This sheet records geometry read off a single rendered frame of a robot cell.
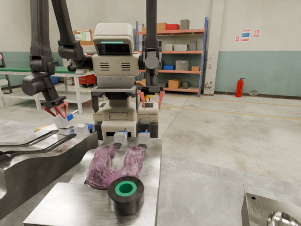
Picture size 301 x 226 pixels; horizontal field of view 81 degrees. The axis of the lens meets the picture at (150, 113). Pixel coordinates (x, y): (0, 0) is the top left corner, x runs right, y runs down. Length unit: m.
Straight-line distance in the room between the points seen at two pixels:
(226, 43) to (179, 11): 1.68
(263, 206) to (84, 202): 0.43
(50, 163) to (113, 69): 0.63
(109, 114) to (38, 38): 0.57
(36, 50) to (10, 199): 0.53
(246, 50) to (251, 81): 0.91
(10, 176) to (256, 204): 0.65
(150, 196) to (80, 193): 0.17
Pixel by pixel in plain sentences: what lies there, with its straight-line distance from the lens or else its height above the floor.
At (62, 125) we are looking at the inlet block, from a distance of 0.91.
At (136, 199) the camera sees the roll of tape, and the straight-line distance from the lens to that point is 0.40.
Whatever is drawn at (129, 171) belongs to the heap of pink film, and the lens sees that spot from 0.55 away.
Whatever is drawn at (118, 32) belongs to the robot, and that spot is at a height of 1.33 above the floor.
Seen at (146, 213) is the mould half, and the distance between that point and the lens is 0.42.
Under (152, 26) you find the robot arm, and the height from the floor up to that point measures 1.34.
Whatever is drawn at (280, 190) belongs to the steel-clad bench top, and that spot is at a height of 0.80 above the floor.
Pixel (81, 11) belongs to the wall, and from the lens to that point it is 7.71.
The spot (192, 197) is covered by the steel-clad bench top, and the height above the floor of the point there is 0.80.
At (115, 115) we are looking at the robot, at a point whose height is 0.85.
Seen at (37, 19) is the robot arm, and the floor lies 1.35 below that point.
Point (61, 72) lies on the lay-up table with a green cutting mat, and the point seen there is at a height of 0.88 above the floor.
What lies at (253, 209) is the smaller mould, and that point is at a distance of 0.54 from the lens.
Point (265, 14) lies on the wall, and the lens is 6.05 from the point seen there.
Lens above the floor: 1.23
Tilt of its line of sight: 19 degrees down
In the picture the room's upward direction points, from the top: straight up
